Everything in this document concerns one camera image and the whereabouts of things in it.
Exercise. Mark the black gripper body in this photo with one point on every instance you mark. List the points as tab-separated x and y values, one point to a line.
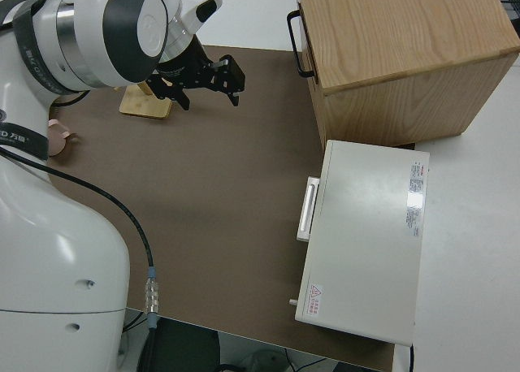
185	69

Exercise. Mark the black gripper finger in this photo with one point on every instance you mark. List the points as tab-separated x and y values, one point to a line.
170	89
231	77

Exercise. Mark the pink mug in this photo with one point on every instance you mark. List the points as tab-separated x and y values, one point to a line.
57	140

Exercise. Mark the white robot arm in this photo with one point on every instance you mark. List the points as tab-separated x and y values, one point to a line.
48	246

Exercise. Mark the wooden mug tree stand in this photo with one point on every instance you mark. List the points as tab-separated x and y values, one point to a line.
138	104

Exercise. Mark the brown table mat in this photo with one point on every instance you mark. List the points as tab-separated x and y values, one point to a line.
223	165

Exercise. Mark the wooden cabinet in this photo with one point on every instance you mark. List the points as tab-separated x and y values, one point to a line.
406	43

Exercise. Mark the white toaster oven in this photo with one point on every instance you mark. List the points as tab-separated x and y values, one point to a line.
365	246

